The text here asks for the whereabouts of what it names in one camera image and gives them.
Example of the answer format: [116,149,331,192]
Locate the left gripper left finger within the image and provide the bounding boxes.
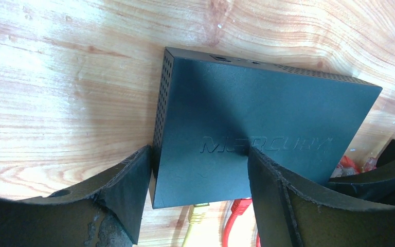
[0,146,151,246]

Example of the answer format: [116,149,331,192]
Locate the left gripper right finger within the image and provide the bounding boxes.
[248,148,395,246]

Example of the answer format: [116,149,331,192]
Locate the red ethernet cable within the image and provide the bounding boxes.
[221,155,379,247]

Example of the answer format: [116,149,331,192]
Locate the black network switch red cables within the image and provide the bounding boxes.
[148,47,384,210]

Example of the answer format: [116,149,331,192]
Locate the yellow ethernet cable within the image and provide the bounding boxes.
[181,202,211,247]

